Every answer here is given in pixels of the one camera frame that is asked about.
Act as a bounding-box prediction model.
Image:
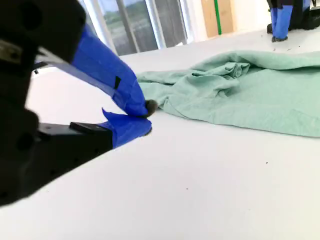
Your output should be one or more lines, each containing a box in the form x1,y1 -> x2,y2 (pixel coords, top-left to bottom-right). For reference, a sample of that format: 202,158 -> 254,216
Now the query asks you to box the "green t-shirt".
136,49 -> 320,138

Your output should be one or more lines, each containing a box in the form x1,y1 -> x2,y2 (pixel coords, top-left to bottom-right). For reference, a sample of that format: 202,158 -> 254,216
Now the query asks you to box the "wooden board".
201,0 -> 238,39

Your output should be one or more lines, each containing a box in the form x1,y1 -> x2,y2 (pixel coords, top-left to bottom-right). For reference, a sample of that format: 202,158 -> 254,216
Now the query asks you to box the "green pole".
213,0 -> 223,36

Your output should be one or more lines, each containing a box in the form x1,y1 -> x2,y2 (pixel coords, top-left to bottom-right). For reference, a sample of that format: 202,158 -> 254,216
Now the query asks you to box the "window with white frame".
82,0 -> 188,57

